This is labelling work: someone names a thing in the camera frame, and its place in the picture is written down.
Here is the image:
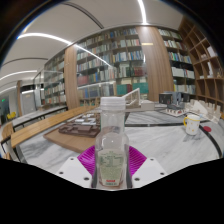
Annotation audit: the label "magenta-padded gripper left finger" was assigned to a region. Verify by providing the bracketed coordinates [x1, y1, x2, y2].
[55, 145, 98, 188]

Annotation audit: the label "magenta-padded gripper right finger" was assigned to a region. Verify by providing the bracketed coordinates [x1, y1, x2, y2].
[126, 145, 168, 189]

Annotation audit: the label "clear plastic bottle white cap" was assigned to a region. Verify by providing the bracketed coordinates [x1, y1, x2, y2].
[94, 96, 130, 190]

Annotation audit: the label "curved wooden bench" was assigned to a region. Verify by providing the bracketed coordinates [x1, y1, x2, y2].
[0, 105, 98, 158]

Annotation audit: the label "white mug yellow rim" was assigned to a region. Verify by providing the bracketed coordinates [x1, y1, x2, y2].
[182, 113, 201, 136]

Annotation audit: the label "white ramp architectural model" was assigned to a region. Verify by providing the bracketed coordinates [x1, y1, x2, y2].
[121, 87, 156, 113]

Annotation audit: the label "dark grey building model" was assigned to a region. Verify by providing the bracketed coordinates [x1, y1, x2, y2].
[158, 91, 191, 117]

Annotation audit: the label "white city block model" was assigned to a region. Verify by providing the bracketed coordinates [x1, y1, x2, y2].
[185, 99, 223, 123]

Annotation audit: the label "yellow chair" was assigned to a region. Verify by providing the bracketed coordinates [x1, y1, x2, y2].
[6, 111, 17, 121]

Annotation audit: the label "tall wooden bookshelf with books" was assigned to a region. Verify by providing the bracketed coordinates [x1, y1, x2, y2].
[41, 26, 198, 108]

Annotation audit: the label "wooden cubby shelf unit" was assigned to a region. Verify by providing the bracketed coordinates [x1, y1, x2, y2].
[178, 16, 224, 116]

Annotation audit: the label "ceiling light strips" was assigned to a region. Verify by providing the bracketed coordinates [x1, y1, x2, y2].
[0, 0, 148, 95]

